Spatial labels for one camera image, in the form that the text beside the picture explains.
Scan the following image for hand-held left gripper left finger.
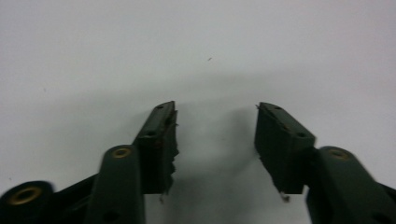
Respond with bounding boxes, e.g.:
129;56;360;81
133;100;180;197

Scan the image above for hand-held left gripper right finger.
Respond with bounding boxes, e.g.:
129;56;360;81
254;102;318;196

